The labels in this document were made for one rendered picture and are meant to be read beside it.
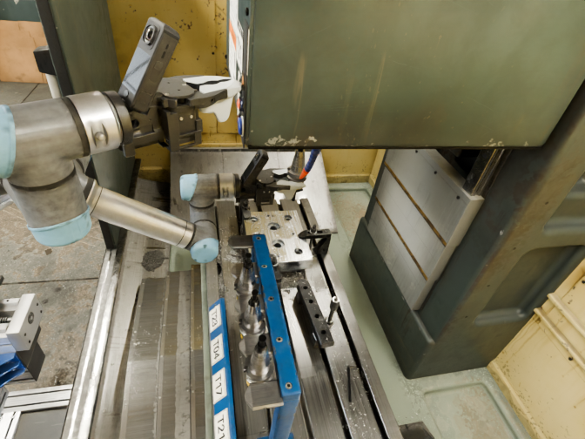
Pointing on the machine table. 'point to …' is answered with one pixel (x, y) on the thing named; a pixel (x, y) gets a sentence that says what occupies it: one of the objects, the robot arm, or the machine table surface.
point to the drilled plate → (291, 261)
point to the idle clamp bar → (314, 315)
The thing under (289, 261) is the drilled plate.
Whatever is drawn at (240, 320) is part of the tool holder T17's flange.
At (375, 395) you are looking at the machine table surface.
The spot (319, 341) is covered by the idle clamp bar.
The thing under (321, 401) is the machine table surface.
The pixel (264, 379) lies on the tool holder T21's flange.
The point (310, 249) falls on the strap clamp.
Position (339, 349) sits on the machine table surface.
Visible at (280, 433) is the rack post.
